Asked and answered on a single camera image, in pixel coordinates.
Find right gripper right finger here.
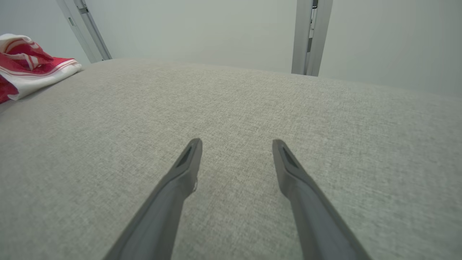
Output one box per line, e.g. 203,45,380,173
272,139,373,260

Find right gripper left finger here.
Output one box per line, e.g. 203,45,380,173
103,138,203,260

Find red white shorts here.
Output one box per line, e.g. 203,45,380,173
0,34,82,104

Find grey partition post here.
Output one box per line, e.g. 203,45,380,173
56,0,112,64
291,0,333,77

